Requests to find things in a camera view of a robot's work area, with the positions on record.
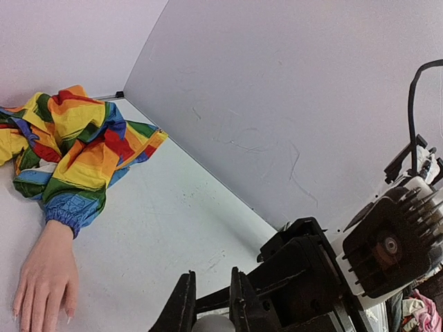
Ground colourful rainbow jacket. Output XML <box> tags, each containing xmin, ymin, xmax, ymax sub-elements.
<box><xmin>1</xmin><ymin>85</ymin><xmax>168</xmax><ymax>236</ymax></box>

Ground mannequin hand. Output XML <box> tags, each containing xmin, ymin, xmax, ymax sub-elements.
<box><xmin>12</xmin><ymin>220</ymin><xmax>79</xmax><ymax>331</ymax></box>

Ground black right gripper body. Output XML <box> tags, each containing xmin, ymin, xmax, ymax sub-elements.
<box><xmin>197</xmin><ymin>186</ymin><xmax>442</xmax><ymax>331</ymax></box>

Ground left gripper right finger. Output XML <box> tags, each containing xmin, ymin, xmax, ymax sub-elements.
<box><xmin>229</xmin><ymin>267</ymin><xmax>277</xmax><ymax>332</ymax></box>

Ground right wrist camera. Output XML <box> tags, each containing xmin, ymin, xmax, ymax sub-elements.
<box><xmin>383</xmin><ymin>134</ymin><xmax>442</xmax><ymax>191</ymax></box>

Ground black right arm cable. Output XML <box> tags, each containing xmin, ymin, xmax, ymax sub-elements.
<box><xmin>407</xmin><ymin>58</ymin><xmax>443</xmax><ymax>174</ymax></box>

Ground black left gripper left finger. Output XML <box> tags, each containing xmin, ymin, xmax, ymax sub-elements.
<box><xmin>149</xmin><ymin>270</ymin><xmax>197</xmax><ymax>332</ymax></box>

